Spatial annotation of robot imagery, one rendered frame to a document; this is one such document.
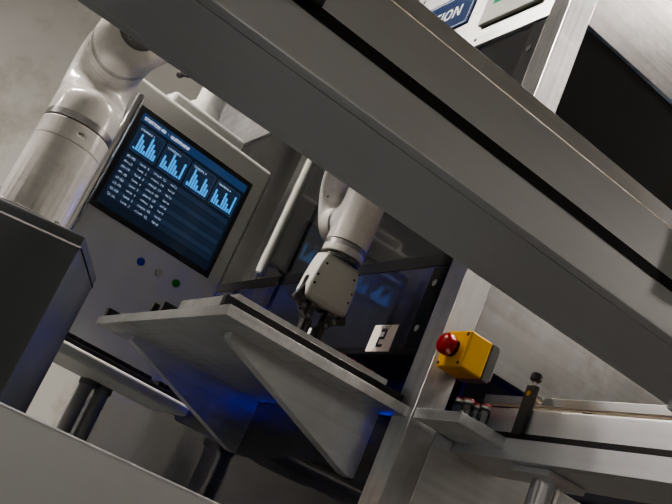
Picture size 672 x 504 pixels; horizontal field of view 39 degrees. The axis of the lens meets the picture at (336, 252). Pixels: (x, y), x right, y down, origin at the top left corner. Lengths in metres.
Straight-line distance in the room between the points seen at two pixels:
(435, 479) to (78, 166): 0.83
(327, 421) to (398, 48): 1.10
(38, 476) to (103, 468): 0.04
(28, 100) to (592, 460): 4.51
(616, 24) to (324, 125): 1.52
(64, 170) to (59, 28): 4.21
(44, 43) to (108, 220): 3.29
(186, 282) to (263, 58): 1.96
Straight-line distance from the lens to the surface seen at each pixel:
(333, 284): 1.78
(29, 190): 1.58
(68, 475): 0.62
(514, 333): 1.87
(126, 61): 1.64
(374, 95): 0.71
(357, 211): 1.81
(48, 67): 5.67
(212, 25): 0.69
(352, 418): 1.77
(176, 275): 2.61
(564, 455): 1.57
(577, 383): 1.99
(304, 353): 1.61
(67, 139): 1.61
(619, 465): 1.49
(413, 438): 1.73
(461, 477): 1.80
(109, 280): 2.53
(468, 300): 1.80
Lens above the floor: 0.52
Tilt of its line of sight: 19 degrees up
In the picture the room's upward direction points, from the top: 24 degrees clockwise
